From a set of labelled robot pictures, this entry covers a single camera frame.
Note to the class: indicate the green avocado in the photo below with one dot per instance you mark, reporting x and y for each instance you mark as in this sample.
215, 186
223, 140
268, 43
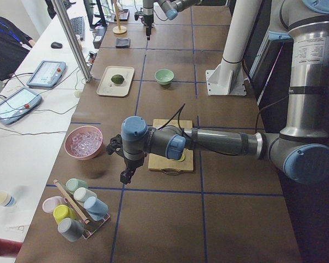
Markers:
117, 79

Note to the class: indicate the seated person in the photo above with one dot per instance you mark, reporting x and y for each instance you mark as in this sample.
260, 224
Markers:
14, 47

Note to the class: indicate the blue cup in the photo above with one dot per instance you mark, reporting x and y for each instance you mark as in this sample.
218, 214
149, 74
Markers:
96, 208

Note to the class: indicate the grey folded cloth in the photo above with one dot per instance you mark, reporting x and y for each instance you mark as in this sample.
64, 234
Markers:
122, 42

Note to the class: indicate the red object at corner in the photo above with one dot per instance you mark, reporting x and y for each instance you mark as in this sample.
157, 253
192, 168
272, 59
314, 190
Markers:
9, 248

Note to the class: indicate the mint green bowl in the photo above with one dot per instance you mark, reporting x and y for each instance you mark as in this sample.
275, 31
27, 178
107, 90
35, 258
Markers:
164, 76

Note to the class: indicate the teach pendant tablet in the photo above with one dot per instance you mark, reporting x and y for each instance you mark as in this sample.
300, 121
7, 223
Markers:
18, 104
47, 74

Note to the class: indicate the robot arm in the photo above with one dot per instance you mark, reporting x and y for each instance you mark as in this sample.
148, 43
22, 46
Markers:
170, 9
299, 149

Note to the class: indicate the far teach pendant tablet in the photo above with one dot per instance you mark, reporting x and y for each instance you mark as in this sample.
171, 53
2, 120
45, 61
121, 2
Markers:
47, 74

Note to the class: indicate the black keyboard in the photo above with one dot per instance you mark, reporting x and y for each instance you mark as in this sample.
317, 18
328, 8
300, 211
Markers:
78, 26

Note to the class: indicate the pink cup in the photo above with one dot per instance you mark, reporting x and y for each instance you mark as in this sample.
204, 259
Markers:
51, 203

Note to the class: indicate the black framed tray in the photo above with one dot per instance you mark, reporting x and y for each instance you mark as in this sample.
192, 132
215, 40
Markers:
123, 15

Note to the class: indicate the wooden stand with round base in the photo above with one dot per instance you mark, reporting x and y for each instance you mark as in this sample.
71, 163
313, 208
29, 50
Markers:
119, 29

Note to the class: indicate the green cup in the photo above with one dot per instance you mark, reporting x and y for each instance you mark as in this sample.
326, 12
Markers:
73, 184

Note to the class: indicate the yellow cup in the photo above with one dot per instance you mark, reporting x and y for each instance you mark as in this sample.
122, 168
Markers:
63, 211

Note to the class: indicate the bamboo cutting board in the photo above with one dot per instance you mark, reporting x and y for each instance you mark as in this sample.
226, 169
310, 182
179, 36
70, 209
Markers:
169, 166

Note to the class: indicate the clear cup rack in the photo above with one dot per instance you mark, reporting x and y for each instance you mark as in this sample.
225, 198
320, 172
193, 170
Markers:
93, 226

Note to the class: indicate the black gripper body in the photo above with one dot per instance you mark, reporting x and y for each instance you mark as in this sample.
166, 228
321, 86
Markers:
147, 18
132, 163

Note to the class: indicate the aluminium frame post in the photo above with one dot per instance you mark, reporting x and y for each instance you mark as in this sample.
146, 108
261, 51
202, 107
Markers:
72, 39

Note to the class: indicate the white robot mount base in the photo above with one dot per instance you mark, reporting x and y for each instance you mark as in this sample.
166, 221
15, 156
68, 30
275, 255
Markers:
227, 78

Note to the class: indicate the lower lemon slice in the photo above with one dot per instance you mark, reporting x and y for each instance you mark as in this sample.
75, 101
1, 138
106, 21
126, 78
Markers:
182, 158

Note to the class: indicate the white cup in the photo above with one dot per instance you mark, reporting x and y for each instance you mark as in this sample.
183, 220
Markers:
82, 194

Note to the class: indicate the clear ice cubes pile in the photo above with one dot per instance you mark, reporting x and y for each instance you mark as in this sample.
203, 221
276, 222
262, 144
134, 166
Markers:
84, 144

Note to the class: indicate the paper cup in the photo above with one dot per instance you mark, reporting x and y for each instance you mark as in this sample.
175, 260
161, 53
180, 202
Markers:
6, 199

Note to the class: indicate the cream rabbit tray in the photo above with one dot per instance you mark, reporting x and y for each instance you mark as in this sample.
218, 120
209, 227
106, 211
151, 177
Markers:
107, 88

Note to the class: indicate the grey cup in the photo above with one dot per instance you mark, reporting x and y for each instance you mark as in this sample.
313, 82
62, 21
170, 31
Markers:
71, 229

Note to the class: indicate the near teach pendant tablet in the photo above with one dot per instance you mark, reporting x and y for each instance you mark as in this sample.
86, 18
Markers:
18, 104

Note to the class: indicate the black computer mouse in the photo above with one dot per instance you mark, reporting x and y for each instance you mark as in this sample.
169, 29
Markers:
56, 45

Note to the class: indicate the pink bowl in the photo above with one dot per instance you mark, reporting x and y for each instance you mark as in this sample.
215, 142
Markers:
82, 129

